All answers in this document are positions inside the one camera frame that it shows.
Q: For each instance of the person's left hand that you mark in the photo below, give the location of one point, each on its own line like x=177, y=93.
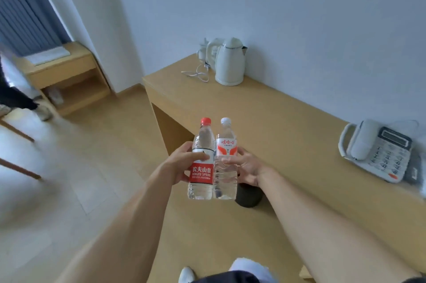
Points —
x=178, y=166

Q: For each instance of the person's right hand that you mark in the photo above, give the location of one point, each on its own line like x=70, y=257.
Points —
x=249, y=171

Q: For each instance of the red cap water bottle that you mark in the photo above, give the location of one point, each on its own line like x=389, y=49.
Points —
x=201, y=172

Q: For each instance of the white cap water bottle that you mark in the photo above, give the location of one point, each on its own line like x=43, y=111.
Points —
x=226, y=141

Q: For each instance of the person's right forearm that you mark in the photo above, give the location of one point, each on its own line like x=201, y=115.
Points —
x=316, y=232

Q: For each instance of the person's left forearm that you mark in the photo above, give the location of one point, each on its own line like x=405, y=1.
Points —
x=133, y=226

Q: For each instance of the black trash bin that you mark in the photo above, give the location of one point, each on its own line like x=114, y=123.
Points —
x=248, y=197

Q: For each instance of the wooden table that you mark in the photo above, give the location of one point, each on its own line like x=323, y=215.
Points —
x=283, y=119

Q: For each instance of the light denim shorts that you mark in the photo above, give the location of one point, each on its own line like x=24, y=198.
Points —
x=253, y=269

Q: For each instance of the white sneaker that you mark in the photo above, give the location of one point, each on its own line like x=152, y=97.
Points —
x=186, y=275

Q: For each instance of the white electric kettle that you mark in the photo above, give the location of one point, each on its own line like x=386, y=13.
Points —
x=231, y=63

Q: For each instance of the black t-shirt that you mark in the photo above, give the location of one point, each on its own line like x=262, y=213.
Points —
x=219, y=277

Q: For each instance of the white telephone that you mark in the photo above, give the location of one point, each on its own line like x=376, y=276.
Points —
x=376, y=149

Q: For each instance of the low wooden cabinet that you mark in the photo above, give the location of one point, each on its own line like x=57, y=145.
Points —
x=66, y=69

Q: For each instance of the wooden armchair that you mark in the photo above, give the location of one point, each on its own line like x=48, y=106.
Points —
x=20, y=169

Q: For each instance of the white folded cloth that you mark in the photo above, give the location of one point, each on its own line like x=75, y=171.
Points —
x=48, y=55

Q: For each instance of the blue-grey curtain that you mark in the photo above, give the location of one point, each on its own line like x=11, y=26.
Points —
x=26, y=3

